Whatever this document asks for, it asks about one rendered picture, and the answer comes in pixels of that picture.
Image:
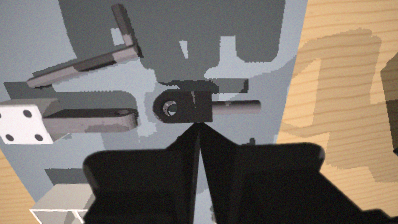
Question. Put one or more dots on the grey flat slab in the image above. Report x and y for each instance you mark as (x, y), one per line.
(238, 49)

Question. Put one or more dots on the grey l-shaped bar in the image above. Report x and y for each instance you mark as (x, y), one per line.
(132, 50)

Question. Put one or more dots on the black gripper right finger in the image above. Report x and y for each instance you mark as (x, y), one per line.
(226, 167)

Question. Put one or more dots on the dark grey u-shaped fork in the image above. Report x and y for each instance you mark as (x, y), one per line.
(197, 107)

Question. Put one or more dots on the white compartment tray with metal parts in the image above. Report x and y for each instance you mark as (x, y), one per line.
(58, 205)

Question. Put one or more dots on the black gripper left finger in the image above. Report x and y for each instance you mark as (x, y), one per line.
(174, 170)

